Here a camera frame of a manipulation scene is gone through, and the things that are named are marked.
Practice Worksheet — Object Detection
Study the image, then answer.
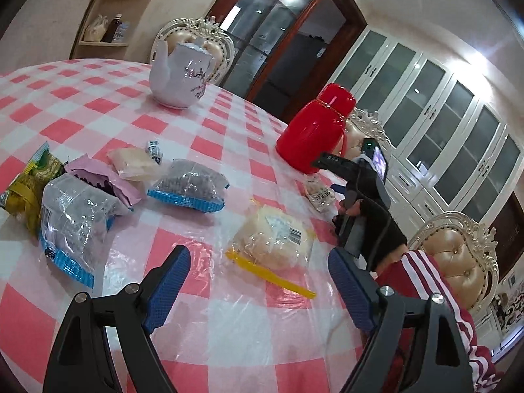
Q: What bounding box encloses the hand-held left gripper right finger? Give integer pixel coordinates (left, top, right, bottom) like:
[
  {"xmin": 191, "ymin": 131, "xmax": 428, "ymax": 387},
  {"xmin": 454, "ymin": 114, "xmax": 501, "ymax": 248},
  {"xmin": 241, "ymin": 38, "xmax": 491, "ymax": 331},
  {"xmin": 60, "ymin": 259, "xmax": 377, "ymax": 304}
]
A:
[{"xmin": 328, "ymin": 248, "xmax": 476, "ymax": 393}]

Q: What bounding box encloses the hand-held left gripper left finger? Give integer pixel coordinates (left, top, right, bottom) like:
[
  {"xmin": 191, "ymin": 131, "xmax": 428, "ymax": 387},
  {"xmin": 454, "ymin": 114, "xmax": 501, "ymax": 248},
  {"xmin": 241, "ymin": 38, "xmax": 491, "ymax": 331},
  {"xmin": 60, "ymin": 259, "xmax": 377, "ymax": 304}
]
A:
[{"xmin": 43, "ymin": 244, "xmax": 192, "ymax": 393}]

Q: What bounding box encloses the pale bread packet yellow edge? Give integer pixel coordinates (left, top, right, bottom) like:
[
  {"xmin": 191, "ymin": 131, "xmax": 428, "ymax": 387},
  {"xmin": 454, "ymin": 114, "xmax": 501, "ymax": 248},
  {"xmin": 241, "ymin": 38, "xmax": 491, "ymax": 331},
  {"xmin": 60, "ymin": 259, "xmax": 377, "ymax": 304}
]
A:
[{"xmin": 225, "ymin": 202, "xmax": 318, "ymax": 299}]

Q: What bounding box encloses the pink snack packet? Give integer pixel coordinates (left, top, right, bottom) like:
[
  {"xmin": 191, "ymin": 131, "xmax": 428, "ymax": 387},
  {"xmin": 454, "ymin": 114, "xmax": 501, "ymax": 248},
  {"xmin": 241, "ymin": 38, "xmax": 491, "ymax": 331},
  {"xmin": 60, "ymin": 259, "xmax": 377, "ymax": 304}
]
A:
[{"xmin": 65, "ymin": 153, "xmax": 142, "ymax": 209}]

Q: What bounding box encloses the person's right forearm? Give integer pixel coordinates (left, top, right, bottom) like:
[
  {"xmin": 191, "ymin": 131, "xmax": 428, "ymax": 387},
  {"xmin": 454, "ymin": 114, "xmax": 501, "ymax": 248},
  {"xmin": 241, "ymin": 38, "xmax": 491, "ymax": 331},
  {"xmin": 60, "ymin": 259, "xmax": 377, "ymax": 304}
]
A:
[{"xmin": 374, "ymin": 248, "xmax": 508, "ymax": 393}]

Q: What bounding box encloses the person's right hand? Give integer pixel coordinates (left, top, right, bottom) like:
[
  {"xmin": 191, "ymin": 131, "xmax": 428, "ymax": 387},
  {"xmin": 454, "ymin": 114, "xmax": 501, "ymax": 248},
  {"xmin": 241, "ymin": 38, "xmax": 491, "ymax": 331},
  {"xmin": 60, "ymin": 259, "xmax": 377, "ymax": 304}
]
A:
[{"xmin": 346, "ymin": 167, "xmax": 408, "ymax": 273}]

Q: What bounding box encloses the small white snack packet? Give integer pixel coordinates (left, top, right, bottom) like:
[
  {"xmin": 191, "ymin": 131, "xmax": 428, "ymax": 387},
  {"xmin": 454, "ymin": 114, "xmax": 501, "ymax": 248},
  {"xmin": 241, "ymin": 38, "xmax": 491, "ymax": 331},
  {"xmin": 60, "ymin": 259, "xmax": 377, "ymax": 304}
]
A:
[{"xmin": 305, "ymin": 174, "xmax": 334, "ymax": 214}]

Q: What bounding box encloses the red thermos jug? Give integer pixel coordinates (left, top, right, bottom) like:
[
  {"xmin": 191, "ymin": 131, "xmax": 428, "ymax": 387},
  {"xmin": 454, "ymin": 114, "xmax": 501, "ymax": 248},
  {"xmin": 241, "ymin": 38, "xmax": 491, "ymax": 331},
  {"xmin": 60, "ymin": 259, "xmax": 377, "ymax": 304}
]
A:
[{"xmin": 276, "ymin": 83, "xmax": 357, "ymax": 175}]

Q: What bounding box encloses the cream tufted dining chair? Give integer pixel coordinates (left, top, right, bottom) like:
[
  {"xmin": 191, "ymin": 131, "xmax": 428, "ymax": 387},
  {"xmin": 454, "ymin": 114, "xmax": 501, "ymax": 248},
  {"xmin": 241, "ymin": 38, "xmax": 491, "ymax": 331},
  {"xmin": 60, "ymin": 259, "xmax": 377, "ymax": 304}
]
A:
[
  {"xmin": 151, "ymin": 16, "xmax": 236, "ymax": 86},
  {"xmin": 346, "ymin": 107, "xmax": 394, "ymax": 181},
  {"xmin": 409, "ymin": 212, "xmax": 501, "ymax": 324}
]

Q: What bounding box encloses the clear snack packet blue trim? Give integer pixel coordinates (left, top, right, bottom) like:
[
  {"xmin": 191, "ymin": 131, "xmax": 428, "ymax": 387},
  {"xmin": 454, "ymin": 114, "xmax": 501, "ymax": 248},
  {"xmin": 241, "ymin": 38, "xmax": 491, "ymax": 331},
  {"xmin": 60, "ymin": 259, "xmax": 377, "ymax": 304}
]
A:
[
  {"xmin": 39, "ymin": 172, "xmax": 132, "ymax": 289},
  {"xmin": 147, "ymin": 158, "xmax": 230, "ymax": 214}
]

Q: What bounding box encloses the white glass-door cabinet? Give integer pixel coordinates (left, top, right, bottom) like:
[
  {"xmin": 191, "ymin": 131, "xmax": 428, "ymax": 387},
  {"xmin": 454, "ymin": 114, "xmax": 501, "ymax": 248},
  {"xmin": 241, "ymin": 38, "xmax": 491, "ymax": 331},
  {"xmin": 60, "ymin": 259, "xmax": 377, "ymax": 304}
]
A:
[{"xmin": 327, "ymin": 27, "xmax": 524, "ymax": 230}]

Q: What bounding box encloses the small cream bread packet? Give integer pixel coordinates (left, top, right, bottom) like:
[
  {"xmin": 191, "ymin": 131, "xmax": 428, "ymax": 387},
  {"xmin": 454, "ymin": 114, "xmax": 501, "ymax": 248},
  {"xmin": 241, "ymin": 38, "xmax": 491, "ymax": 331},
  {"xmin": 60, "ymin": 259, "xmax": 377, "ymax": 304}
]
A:
[{"xmin": 107, "ymin": 147, "xmax": 164, "ymax": 183}]

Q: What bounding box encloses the small blue candy packet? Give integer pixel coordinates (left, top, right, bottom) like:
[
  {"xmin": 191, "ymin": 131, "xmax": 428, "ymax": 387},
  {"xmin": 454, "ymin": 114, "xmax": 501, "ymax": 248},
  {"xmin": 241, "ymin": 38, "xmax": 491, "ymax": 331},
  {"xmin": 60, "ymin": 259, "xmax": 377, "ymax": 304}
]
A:
[{"xmin": 146, "ymin": 139, "xmax": 164, "ymax": 164}]

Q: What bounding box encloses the brown framed glass door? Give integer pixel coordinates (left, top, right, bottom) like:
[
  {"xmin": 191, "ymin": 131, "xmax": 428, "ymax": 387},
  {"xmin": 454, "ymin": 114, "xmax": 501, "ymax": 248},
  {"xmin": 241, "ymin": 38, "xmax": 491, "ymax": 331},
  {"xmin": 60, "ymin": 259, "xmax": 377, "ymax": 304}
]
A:
[{"xmin": 207, "ymin": 0, "xmax": 367, "ymax": 125}]

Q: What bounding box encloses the green yellow snack packet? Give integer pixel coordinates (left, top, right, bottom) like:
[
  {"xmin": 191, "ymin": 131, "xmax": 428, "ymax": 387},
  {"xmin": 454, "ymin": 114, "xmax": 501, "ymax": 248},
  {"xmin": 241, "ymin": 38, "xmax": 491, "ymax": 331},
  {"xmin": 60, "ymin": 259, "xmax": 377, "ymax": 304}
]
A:
[{"xmin": 0, "ymin": 141, "xmax": 66, "ymax": 236}]

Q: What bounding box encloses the white floral teapot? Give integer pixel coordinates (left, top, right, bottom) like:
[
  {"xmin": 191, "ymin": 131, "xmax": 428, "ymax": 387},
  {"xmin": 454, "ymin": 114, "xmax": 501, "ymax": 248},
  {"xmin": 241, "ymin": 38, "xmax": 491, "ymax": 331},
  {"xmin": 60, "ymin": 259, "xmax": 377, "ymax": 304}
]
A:
[{"xmin": 148, "ymin": 36, "xmax": 217, "ymax": 110}]

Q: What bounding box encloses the pink white checked tablecloth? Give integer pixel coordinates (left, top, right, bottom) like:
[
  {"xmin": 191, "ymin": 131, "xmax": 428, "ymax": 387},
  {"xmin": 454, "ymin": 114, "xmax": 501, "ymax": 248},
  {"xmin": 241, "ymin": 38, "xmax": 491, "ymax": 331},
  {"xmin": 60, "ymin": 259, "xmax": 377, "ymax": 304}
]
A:
[{"xmin": 0, "ymin": 58, "xmax": 369, "ymax": 393}]

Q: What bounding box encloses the small blue box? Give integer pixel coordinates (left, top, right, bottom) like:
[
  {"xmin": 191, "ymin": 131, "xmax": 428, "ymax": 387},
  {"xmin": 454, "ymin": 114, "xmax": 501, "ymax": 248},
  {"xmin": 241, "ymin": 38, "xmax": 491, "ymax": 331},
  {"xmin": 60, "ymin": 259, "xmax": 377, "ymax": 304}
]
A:
[{"xmin": 112, "ymin": 22, "xmax": 131, "ymax": 44}]

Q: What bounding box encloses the dark brown bottle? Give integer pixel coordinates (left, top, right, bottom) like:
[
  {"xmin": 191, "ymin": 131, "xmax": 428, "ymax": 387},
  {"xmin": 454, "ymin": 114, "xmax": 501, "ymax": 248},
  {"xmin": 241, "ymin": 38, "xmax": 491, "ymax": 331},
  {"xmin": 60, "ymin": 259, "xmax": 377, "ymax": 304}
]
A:
[{"xmin": 102, "ymin": 13, "xmax": 123, "ymax": 44}]

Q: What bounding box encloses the white filled bag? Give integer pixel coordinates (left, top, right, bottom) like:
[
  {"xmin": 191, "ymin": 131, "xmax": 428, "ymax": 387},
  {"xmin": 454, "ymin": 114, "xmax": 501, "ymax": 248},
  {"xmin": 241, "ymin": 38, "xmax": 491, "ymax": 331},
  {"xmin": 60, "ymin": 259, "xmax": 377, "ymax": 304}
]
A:
[{"xmin": 84, "ymin": 14, "xmax": 108, "ymax": 42}]

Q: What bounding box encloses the wooden wall shelf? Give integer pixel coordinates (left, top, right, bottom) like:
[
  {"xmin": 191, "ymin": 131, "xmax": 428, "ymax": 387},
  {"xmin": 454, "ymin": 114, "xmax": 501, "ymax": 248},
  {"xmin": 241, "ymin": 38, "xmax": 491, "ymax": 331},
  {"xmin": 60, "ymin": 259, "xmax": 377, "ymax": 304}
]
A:
[{"xmin": 69, "ymin": 0, "xmax": 158, "ymax": 60}]

